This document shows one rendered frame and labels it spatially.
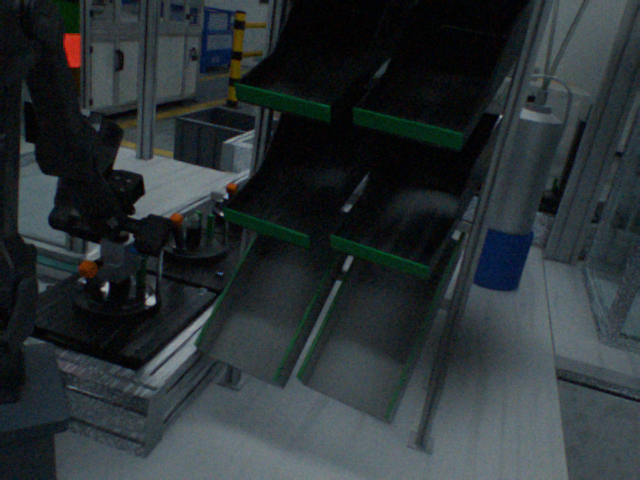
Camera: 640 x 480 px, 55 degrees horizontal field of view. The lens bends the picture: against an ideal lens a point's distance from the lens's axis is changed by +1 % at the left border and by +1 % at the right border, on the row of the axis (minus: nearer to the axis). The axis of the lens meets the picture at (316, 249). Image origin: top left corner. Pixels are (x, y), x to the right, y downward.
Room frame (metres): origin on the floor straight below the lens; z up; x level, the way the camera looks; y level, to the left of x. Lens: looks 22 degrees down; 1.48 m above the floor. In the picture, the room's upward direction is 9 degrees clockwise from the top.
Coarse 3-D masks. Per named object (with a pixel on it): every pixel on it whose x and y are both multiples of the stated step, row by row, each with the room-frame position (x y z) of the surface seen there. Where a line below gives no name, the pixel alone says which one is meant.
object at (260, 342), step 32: (256, 256) 0.83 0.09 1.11; (288, 256) 0.83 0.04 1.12; (320, 256) 0.83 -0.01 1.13; (224, 288) 0.77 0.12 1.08; (256, 288) 0.80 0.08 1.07; (288, 288) 0.80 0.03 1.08; (320, 288) 0.75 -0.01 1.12; (224, 320) 0.77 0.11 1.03; (256, 320) 0.76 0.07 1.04; (288, 320) 0.76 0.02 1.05; (224, 352) 0.73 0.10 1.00; (256, 352) 0.73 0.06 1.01; (288, 352) 0.68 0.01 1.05
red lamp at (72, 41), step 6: (66, 36) 1.01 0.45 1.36; (72, 36) 1.02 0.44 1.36; (78, 36) 1.03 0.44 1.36; (66, 42) 1.01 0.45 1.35; (72, 42) 1.02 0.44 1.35; (78, 42) 1.03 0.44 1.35; (66, 48) 1.01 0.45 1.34; (72, 48) 1.01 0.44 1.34; (78, 48) 1.03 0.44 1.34; (72, 54) 1.01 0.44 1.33; (78, 54) 1.03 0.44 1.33; (72, 60) 1.01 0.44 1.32; (78, 60) 1.03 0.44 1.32; (78, 66) 1.03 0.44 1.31
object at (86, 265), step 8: (88, 264) 0.79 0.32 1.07; (96, 264) 0.80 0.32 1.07; (80, 272) 0.79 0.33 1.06; (88, 272) 0.78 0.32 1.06; (96, 272) 0.80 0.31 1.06; (88, 280) 0.80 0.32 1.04; (96, 280) 0.80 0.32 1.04; (88, 288) 0.81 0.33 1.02; (96, 288) 0.80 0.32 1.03; (96, 296) 0.81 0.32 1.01
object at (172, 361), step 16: (240, 176) 1.72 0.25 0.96; (208, 192) 1.53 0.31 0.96; (176, 208) 1.37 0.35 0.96; (176, 336) 0.82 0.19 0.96; (192, 336) 0.83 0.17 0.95; (160, 352) 0.77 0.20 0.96; (176, 352) 0.78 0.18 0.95; (192, 352) 0.78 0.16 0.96; (144, 368) 0.72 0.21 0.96; (160, 368) 0.74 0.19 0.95; (176, 368) 0.73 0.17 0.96; (192, 368) 0.78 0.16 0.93; (208, 368) 0.84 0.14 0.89; (176, 384) 0.73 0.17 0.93; (192, 384) 0.79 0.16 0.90; (176, 400) 0.74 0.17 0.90; (192, 400) 0.79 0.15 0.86; (176, 416) 0.74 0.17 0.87
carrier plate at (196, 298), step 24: (48, 288) 0.88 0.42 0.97; (72, 288) 0.89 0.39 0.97; (168, 288) 0.95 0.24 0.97; (192, 288) 0.96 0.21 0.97; (48, 312) 0.81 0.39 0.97; (72, 312) 0.82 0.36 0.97; (168, 312) 0.87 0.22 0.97; (192, 312) 0.88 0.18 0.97; (72, 336) 0.76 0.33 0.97; (96, 336) 0.76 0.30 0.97; (120, 336) 0.78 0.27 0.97; (144, 336) 0.79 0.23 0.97; (168, 336) 0.80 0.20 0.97; (120, 360) 0.73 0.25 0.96; (144, 360) 0.73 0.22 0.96
